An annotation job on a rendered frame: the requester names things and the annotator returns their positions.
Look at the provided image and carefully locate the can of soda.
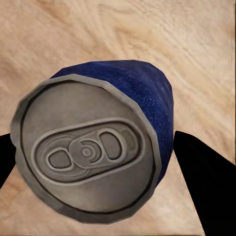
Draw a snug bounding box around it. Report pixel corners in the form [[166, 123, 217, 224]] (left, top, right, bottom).
[[10, 59, 174, 225]]

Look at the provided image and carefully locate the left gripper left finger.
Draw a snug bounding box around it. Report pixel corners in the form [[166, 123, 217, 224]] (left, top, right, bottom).
[[0, 133, 16, 189]]

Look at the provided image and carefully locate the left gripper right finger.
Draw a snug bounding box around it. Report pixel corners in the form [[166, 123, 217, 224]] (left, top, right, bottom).
[[174, 131, 236, 236]]

